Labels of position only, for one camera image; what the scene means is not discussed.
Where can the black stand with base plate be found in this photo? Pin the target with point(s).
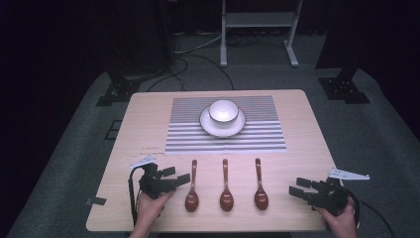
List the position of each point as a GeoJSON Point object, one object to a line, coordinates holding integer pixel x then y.
{"type": "Point", "coordinates": [120, 91]}
{"type": "Point", "coordinates": [343, 87]}

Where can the person's left hand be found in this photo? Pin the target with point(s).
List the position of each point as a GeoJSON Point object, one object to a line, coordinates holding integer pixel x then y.
{"type": "Point", "coordinates": [148, 210]}

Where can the brown soup spoon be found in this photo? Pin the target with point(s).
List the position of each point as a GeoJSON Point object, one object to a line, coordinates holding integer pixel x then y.
{"type": "Point", "coordinates": [191, 201]}
{"type": "Point", "coordinates": [226, 200]}
{"type": "Point", "coordinates": [261, 199]}

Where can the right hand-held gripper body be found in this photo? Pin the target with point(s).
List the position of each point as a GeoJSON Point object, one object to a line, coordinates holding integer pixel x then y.
{"type": "Point", "coordinates": [330, 196]}

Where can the white bowl with dark rim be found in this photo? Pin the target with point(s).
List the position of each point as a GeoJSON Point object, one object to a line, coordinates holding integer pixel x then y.
{"type": "Point", "coordinates": [223, 111]}

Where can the dark tape strip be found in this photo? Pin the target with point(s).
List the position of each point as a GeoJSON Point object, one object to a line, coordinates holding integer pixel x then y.
{"type": "Point", "coordinates": [96, 201]}

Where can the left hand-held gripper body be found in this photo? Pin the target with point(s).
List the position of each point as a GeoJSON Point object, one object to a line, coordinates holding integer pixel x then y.
{"type": "Point", "coordinates": [155, 185]}

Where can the white metal stand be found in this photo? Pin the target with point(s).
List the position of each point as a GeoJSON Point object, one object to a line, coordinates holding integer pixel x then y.
{"type": "Point", "coordinates": [259, 19]}

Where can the striped grey placemat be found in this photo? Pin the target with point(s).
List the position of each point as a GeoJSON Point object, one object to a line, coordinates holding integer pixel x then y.
{"type": "Point", "coordinates": [185, 139]}

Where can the person's right hand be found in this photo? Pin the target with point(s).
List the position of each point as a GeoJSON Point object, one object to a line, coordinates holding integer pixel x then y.
{"type": "Point", "coordinates": [343, 224]}

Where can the white plate with dark rim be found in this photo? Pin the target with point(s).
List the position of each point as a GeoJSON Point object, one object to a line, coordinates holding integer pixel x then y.
{"type": "Point", "coordinates": [208, 127]}

